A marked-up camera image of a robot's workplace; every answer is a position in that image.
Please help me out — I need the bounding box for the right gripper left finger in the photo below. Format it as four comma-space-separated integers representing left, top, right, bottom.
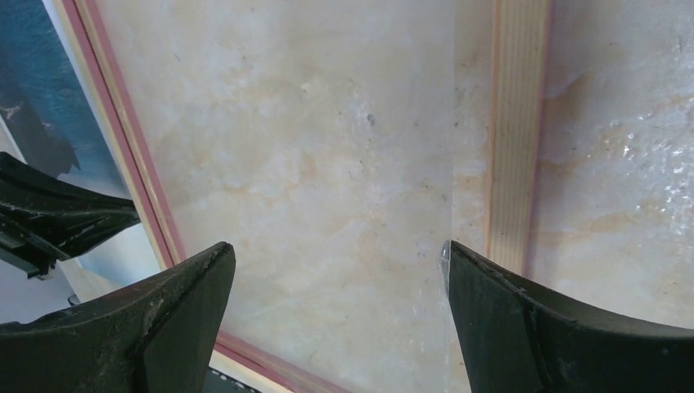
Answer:
1, 242, 236, 392

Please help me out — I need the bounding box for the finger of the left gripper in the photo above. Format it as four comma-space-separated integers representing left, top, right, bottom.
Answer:
1, 151, 140, 278

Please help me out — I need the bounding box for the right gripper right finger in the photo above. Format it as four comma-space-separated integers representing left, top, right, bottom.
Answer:
447, 242, 693, 392

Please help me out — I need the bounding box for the landscape photo print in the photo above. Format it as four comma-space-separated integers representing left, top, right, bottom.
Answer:
1, 1, 132, 199

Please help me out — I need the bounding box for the pink wooden picture frame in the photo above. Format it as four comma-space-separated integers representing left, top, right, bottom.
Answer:
54, 1, 552, 392

